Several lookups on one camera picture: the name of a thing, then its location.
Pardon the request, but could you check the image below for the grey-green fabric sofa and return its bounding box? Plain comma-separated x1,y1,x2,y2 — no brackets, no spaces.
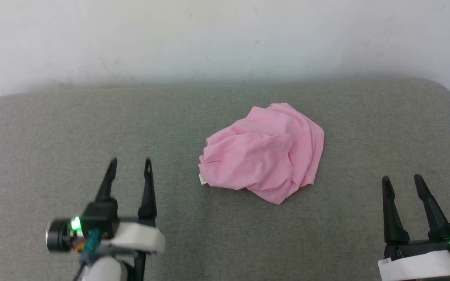
0,77,450,281

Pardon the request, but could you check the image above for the thin black teal cable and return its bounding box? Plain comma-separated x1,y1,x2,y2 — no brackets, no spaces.
75,229,102,281

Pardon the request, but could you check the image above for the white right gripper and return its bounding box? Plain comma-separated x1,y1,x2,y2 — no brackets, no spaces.
378,174,450,281

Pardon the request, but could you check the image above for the pink garment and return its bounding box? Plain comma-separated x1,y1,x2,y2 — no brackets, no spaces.
198,103,325,205

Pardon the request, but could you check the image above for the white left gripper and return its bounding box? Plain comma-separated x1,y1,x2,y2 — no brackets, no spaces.
95,158,166,281

